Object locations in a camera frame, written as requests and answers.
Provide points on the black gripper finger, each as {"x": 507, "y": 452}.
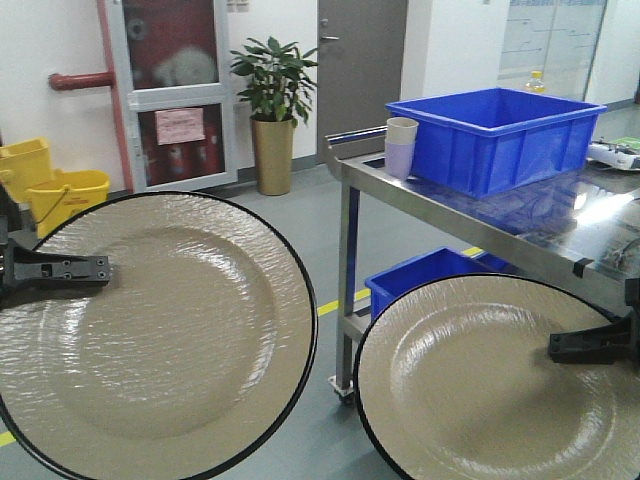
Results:
{"x": 601, "y": 345}
{"x": 29, "y": 269}

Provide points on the beige textured plate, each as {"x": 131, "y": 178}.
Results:
{"x": 454, "y": 381}
{"x": 184, "y": 364}

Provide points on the yellow mop bucket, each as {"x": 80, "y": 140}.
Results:
{"x": 51, "y": 195}

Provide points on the stainless steel cart table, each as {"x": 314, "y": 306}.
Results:
{"x": 578, "y": 230}

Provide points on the lower blue crate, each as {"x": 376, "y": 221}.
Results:
{"x": 387, "y": 286}

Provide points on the white remote controller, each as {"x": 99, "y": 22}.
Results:
{"x": 620, "y": 154}

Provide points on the blue plastic crate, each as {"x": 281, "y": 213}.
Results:
{"x": 489, "y": 141}

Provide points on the yellow oil bottle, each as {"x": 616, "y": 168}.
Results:
{"x": 535, "y": 83}

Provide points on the stacked beige purple cups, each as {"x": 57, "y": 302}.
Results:
{"x": 400, "y": 142}

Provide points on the potted plant gold pot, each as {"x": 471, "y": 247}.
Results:
{"x": 279, "y": 92}

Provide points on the grey door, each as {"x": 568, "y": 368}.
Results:
{"x": 360, "y": 57}

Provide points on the fire hose cabinet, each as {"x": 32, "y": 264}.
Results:
{"x": 172, "y": 93}

